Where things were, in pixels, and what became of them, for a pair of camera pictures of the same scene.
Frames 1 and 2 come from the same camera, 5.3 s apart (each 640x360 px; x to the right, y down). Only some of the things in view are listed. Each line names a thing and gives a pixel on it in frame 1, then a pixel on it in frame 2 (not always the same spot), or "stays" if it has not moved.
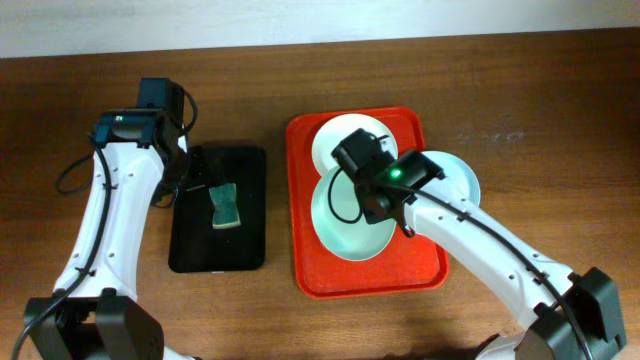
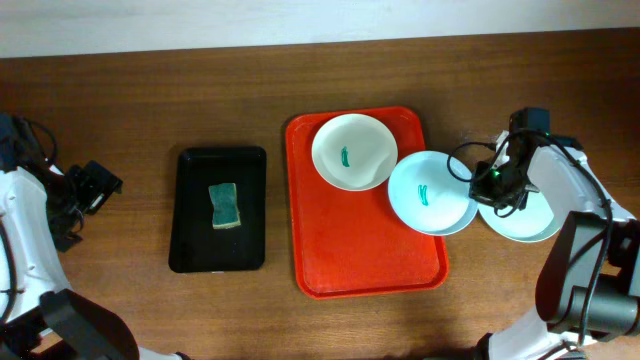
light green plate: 340,221 -> 532,223
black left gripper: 213,167 -> 106,186
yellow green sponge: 225,212 stays
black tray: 196,246 stays
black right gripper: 372,214 -> 481,191
